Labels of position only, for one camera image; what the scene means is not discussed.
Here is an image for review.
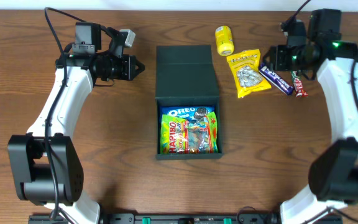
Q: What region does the yellow can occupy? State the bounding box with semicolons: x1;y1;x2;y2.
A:
215;26;234;56

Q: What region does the dark blue Dairy Milk bar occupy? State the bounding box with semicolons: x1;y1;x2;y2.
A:
259;63;294;95

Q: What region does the green Haribo gummy bag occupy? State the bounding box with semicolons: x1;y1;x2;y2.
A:
160;112;218;155

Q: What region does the black gift box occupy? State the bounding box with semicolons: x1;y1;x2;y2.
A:
155;45;223;160

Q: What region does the blue Oreo cookie pack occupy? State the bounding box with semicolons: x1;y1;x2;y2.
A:
160;106;214;121

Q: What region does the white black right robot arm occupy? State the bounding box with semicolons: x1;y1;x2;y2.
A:
263;9;358;223

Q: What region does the red green KitKat bar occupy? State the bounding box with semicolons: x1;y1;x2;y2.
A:
290;71;308;97

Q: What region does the yellow sunflower seed bag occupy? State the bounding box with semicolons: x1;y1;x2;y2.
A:
226;49;271;98

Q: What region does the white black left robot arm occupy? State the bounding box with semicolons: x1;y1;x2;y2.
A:
7;22;145;223

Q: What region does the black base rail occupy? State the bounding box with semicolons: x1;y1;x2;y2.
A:
27;213;343;224

